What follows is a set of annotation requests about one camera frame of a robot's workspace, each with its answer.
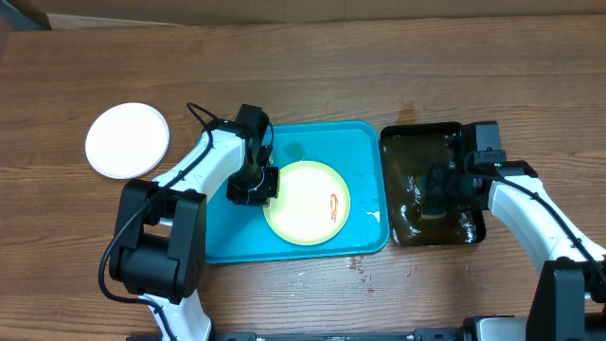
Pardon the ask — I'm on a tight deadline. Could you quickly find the teal plastic tray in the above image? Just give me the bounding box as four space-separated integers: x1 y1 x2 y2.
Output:
205 120 390 264

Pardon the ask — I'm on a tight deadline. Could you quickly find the dark object top left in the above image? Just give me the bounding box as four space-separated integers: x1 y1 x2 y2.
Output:
1 0 52 31

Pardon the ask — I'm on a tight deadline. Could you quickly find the white plate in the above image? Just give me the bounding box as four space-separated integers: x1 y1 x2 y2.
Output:
84 102 170 179

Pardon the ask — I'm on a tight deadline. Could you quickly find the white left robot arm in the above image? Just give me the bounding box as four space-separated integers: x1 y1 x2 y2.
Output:
98 104 279 340

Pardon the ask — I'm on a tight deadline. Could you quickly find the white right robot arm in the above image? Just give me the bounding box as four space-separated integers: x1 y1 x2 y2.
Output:
421 122 605 341

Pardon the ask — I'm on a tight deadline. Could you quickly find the yellow green sponge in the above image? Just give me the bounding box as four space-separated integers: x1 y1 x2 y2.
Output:
419 211 447 221

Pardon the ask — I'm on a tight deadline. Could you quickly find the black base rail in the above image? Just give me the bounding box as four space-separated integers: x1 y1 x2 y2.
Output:
127 327 468 341

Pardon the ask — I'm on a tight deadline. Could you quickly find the yellow plate with sauce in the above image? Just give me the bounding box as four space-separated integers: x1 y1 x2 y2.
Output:
263 161 350 246

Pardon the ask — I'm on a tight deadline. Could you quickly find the black water tray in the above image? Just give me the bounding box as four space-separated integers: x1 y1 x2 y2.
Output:
380 122 487 247

